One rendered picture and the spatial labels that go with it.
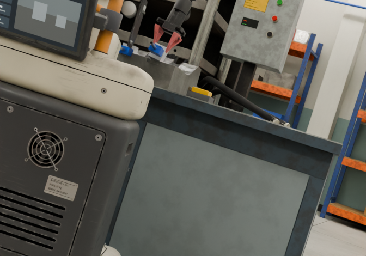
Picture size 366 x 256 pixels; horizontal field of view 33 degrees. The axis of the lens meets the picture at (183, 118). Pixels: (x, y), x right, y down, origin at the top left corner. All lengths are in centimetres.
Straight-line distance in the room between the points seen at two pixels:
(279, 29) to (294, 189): 115
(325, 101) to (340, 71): 44
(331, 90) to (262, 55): 556
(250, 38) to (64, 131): 177
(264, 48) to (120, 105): 172
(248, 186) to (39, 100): 91
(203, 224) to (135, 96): 84
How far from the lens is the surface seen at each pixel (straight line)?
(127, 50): 223
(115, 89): 141
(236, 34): 308
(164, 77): 221
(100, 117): 142
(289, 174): 210
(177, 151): 216
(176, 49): 306
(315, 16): 912
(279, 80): 840
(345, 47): 865
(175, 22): 225
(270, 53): 304
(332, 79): 859
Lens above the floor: 75
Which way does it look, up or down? 1 degrees down
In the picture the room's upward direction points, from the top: 18 degrees clockwise
